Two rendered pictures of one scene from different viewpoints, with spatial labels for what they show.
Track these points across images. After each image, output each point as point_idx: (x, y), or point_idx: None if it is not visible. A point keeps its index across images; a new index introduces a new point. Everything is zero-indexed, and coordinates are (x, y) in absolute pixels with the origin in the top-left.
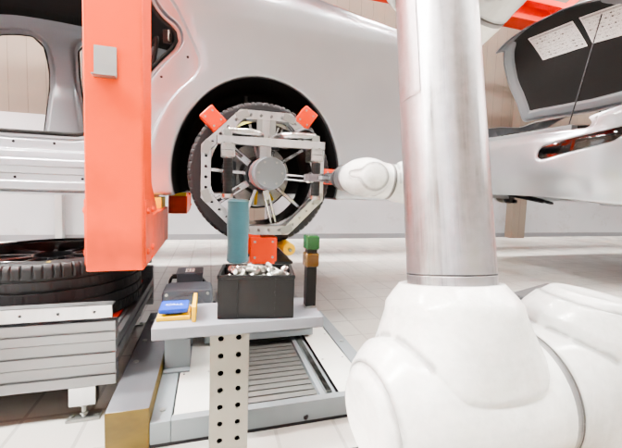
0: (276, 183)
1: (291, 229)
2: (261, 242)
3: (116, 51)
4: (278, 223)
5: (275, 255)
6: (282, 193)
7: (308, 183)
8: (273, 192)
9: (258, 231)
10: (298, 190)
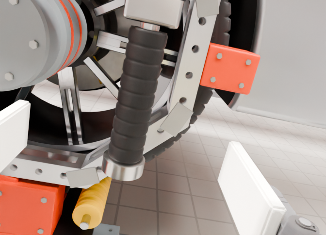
0: (7, 77)
1: (94, 178)
2: (15, 197)
3: None
4: (82, 146)
5: (48, 227)
6: (105, 82)
7: (172, 69)
8: (107, 66)
9: (13, 170)
10: (162, 70)
